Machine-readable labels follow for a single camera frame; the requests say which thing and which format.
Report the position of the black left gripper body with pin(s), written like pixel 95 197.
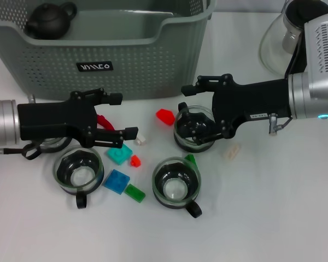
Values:
pixel 52 120

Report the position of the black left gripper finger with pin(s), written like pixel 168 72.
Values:
pixel 98 96
pixel 112 136

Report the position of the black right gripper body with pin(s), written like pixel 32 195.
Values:
pixel 257 101

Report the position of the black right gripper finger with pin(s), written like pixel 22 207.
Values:
pixel 213 82
pixel 199 128

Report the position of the dark red curved block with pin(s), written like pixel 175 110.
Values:
pixel 108 125

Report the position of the small red toy block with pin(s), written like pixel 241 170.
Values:
pixel 135 161

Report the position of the large red toy block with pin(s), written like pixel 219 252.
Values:
pixel 165 116

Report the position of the grey-green perforated storage bin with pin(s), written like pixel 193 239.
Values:
pixel 142 68

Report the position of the teal square toy brick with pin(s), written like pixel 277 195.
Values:
pixel 119 156

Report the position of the white toy brick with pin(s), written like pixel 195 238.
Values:
pixel 140 140

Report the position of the silver plug on left gripper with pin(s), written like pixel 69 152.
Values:
pixel 32 98

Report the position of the thick green toy brick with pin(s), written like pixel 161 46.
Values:
pixel 192 159

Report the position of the beige toy brick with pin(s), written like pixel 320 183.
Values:
pixel 231 152

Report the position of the blue square toy brick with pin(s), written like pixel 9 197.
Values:
pixel 116 181

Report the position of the flat green toy brick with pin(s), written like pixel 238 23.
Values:
pixel 135 193

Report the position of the dark clay teapot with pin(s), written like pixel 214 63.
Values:
pixel 49 21

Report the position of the right wrist camera housing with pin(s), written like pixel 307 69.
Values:
pixel 322 46

